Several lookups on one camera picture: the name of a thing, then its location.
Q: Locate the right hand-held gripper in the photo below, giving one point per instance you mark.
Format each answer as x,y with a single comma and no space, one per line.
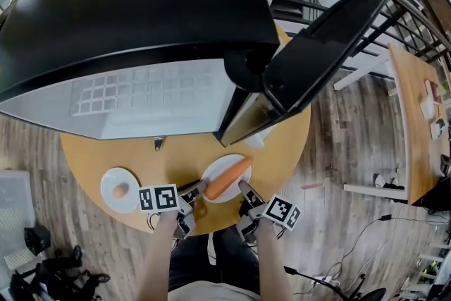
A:
282,211

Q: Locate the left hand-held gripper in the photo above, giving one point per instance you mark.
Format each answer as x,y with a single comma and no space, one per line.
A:
158,197

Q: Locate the white plate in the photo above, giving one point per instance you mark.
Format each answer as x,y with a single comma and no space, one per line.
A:
116,176
215,167

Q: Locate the black mini fridge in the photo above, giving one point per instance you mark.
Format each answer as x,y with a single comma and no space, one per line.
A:
141,10

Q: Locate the person's left forearm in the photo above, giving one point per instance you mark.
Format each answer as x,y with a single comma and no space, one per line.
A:
155,257

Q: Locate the person's right forearm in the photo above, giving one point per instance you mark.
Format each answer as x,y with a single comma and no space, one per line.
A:
275,264

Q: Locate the person's dark trousered legs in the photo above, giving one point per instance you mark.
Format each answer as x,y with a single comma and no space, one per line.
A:
218,257

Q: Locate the person's beige shirt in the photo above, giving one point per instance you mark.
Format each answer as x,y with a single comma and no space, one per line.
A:
211,292

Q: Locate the round wooden table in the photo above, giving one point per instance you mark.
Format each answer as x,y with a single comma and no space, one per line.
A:
88,158

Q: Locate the white power strip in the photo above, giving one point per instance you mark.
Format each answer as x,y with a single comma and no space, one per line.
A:
326,280

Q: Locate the black bag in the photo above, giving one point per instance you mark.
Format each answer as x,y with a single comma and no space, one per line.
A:
37,239

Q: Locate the rectangular wooden desk white legs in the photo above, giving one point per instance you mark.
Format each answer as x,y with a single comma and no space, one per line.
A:
415,151

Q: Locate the white-framed glass partition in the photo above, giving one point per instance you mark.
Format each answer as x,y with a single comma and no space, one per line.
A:
14,215

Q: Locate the plain white flat box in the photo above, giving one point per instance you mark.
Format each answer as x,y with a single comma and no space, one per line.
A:
428,110

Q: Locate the white box dark print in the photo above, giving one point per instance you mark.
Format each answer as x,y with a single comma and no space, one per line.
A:
438,127

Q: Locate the red and white flat box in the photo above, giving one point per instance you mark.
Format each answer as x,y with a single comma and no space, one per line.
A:
435,90

